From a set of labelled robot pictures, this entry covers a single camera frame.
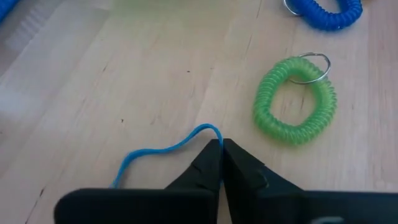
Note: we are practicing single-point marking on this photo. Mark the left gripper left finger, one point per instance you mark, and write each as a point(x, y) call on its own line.
point(186, 202)

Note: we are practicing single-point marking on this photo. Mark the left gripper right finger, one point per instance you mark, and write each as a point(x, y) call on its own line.
point(264, 199)

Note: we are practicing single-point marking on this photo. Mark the teal rubber band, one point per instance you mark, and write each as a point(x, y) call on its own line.
point(155, 151)

